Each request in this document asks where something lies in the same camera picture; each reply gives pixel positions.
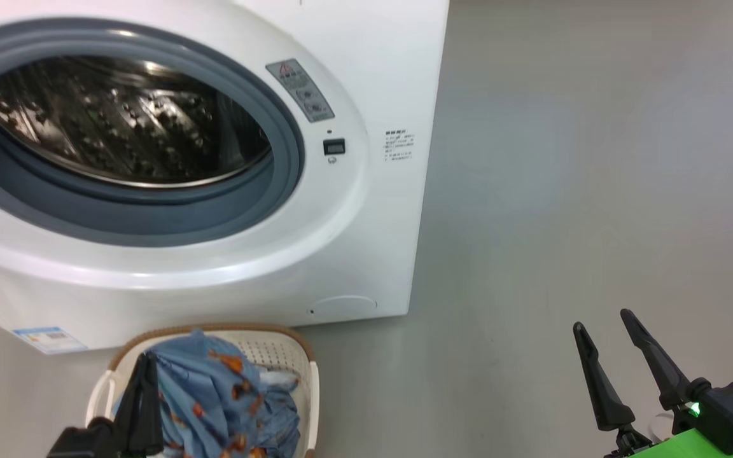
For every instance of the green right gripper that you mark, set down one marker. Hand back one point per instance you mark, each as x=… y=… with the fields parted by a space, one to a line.
x=691 y=445

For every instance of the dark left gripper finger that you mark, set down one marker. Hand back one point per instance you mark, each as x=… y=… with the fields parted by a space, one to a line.
x=155 y=420
x=134 y=420

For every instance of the blue garment with orange prints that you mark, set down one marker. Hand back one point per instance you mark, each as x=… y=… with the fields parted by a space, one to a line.
x=214 y=394

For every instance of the cream basket with brown rim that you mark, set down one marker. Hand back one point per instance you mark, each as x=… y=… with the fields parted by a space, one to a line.
x=277 y=350

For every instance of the white front-load washing machine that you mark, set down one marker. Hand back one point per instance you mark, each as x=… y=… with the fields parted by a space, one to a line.
x=366 y=222

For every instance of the blue energy label sticker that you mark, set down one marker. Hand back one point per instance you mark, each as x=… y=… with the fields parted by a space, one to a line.
x=48 y=340

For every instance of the grey warning sticker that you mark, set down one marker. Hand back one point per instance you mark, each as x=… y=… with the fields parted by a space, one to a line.
x=300 y=89

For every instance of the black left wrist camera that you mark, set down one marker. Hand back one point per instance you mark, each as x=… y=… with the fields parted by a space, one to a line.
x=80 y=442

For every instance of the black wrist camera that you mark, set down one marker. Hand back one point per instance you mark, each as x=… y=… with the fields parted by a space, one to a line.
x=732 y=407
x=80 y=442

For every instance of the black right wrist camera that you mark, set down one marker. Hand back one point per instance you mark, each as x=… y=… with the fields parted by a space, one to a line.
x=732 y=407

